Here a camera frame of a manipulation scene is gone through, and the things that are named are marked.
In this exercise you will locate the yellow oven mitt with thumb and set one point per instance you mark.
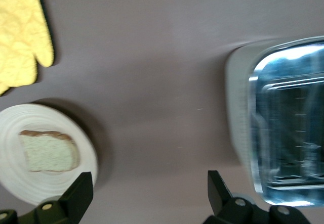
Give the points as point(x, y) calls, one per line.
point(17, 37)

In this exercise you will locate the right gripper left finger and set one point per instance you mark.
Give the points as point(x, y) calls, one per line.
point(68, 203)

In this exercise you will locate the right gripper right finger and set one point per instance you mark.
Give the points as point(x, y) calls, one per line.
point(227, 208)

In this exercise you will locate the round wooden plate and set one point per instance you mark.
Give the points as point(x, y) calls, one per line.
point(83, 158)

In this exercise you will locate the brown table cover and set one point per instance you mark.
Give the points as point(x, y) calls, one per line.
point(152, 57)

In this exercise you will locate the chrome and beige toaster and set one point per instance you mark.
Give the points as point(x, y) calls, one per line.
point(283, 123)

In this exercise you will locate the slice of toast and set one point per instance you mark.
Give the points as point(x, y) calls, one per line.
point(50, 153)

